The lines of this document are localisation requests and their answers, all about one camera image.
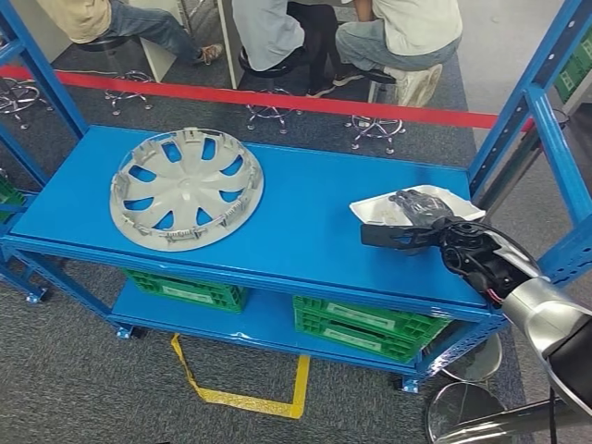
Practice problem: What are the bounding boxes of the person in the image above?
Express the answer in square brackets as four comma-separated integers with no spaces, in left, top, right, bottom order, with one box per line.
[232,0,364,99]
[36,0,224,66]
[335,0,464,108]

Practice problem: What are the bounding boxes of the dark stanchion post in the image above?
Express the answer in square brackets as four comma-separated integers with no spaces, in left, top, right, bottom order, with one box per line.
[473,125,569,213]

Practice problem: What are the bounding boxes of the silver metal bar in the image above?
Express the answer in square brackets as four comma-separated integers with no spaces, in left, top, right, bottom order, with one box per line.
[434,395,592,444]

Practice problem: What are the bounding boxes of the white mirror cover part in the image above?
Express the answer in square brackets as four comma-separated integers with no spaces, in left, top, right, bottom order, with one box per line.
[349,184,486,229]

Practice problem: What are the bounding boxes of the blue metal shelf rack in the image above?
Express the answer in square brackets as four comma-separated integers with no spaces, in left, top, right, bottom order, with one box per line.
[0,0,592,393]

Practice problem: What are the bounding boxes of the grey wheel hubcap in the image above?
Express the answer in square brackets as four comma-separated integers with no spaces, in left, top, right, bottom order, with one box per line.
[109,127,265,253]

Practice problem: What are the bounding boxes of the red barrier tape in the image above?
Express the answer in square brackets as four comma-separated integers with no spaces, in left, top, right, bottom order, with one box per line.
[0,64,535,133]

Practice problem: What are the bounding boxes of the black chrome swivel stool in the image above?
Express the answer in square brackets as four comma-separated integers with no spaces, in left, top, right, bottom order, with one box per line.
[73,35,153,117]
[344,67,407,155]
[0,76,54,131]
[238,45,309,135]

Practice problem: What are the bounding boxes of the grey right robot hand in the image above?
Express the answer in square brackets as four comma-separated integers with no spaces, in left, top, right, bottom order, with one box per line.
[388,188,457,231]

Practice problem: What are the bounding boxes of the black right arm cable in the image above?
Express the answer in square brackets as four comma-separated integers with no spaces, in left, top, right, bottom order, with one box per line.
[462,219,559,444]

